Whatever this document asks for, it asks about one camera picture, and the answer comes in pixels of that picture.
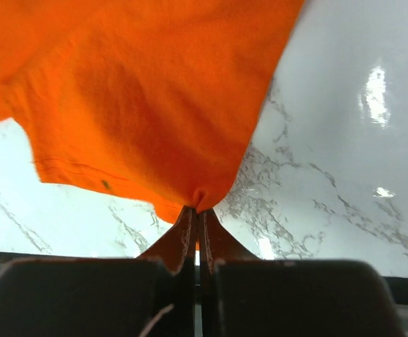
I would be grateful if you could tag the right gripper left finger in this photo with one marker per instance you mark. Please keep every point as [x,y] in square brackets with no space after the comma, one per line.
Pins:
[176,247]

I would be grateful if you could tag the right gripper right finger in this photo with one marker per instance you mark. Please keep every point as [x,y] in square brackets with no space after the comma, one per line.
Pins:
[216,244]

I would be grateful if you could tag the orange t shirt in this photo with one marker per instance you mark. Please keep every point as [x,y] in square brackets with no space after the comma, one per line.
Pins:
[116,114]

